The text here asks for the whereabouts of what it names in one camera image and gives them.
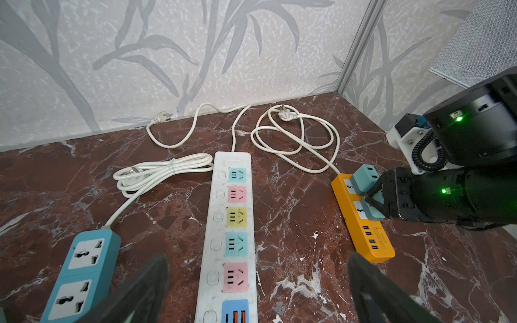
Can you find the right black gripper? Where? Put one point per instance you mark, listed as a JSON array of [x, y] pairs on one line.
[[477, 196]]

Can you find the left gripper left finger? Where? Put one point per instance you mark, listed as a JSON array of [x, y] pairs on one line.
[[138, 299]]

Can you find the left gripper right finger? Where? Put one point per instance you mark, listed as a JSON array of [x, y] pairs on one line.
[[377, 299]]

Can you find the orange power strip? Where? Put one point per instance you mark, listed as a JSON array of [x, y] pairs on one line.
[[369, 238]]

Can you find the teal cube charger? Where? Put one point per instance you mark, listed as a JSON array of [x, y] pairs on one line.
[[364, 178], [371, 212]]

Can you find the white multicolour power strip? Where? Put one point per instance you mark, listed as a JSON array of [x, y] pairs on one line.
[[228, 284]]

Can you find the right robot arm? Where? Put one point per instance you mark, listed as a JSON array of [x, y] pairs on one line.
[[462, 162]]

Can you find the blue power strip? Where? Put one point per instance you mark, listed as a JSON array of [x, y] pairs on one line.
[[85, 277]]

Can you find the white wire mesh basket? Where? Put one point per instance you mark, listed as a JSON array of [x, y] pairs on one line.
[[483, 46]]

